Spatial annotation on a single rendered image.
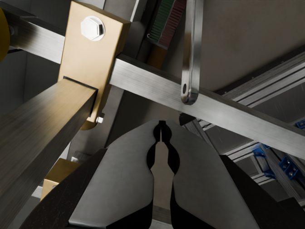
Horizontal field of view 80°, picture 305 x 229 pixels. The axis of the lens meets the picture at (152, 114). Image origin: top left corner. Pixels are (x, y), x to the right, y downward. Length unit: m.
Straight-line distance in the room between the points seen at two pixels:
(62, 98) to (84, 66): 0.05
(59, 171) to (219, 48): 0.96
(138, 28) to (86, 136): 0.26
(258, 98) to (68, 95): 0.90
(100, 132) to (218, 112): 0.28
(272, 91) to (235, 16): 0.41
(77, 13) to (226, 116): 0.19
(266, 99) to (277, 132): 0.74
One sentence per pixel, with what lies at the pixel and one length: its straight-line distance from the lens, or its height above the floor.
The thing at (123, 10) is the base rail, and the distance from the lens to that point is 0.35.
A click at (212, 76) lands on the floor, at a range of 1.12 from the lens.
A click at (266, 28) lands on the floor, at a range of 1.17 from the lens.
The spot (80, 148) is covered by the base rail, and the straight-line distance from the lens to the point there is 0.47.
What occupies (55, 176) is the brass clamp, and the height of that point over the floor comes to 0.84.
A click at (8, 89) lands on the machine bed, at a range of 0.52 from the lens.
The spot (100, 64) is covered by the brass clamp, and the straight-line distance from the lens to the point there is 0.20.
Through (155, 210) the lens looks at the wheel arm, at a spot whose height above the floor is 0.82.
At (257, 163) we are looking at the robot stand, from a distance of 1.23.
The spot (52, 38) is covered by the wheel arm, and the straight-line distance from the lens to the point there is 0.22.
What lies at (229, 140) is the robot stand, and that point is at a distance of 1.09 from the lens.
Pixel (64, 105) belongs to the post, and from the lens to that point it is 0.17.
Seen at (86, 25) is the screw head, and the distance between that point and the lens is 0.19.
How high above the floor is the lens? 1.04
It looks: 62 degrees down
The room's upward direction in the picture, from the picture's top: 175 degrees counter-clockwise
